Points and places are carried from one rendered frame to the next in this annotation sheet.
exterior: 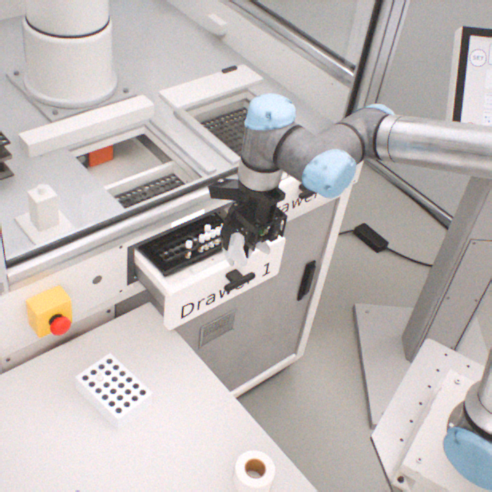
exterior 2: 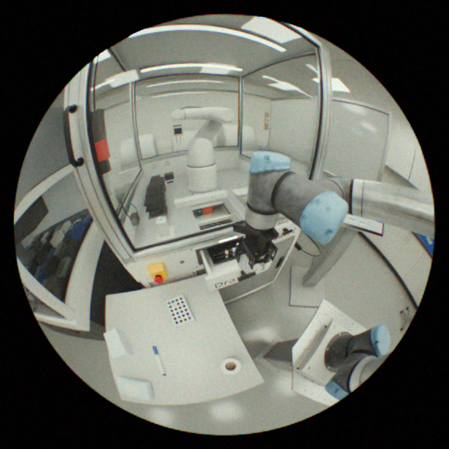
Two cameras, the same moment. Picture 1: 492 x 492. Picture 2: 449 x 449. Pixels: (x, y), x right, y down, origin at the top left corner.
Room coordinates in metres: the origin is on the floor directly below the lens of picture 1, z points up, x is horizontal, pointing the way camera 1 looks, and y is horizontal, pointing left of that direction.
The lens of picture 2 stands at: (0.71, -0.04, 1.36)
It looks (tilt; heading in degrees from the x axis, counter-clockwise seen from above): 39 degrees down; 23
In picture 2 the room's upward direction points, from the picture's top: straight up
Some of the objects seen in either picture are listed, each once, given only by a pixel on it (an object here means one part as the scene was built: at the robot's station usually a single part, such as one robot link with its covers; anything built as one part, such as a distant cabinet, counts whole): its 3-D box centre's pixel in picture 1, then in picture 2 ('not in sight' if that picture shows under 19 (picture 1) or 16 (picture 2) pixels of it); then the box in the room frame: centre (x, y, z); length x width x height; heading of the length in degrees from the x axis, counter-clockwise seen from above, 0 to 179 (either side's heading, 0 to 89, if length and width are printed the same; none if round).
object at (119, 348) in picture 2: not in sight; (117, 344); (0.44, 0.34, 0.79); 0.13 x 0.09 x 0.05; 64
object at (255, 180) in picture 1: (262, 169); (262, 213); (0.98, -0.02, 1.19); 0.08 x 0.08 x 0.05
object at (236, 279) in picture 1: (236, 278); (245, 273); (0.98, -0.01, 0.91); 0.07 x 0.04 x 0.01; 135
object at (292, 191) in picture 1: (297, 192); (281, 232); (1.32, -0.12, 0.87); 0.29 x 0.02 x 0.11; 135
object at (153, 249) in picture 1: (168, 224); (223, 240); (1.15, 0.15, 0.87); 0.22 x 0.18 x 0.06; 45
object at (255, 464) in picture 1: (253, 474); (230, 365); (0.64, -0.09, 0.78); 0.07 x 0.07 x 0.04
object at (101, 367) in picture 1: (113, 390); (179, 311); (0.77, 0.18, 0.78); 0.12 x 0.08 x 0.04; 53
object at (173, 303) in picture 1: (226, 280); (241, 272); (1.00, 0.01, 0.87); 0.29 x 0.02 x 0.11; 135
